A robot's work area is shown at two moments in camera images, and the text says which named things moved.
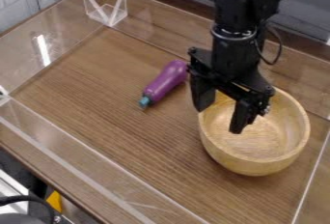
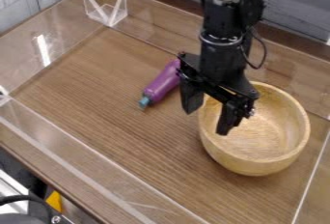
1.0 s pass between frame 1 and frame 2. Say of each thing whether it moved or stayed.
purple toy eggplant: stayed
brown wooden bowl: stayed
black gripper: moved
